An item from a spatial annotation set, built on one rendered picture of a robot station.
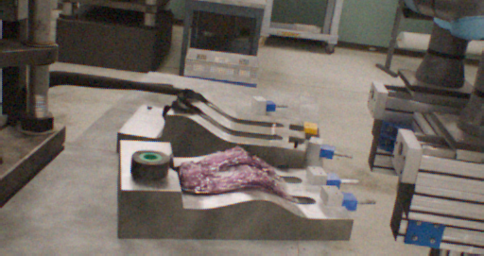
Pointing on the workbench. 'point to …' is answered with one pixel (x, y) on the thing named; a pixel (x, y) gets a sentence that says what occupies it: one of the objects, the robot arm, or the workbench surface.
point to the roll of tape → (149, 164)
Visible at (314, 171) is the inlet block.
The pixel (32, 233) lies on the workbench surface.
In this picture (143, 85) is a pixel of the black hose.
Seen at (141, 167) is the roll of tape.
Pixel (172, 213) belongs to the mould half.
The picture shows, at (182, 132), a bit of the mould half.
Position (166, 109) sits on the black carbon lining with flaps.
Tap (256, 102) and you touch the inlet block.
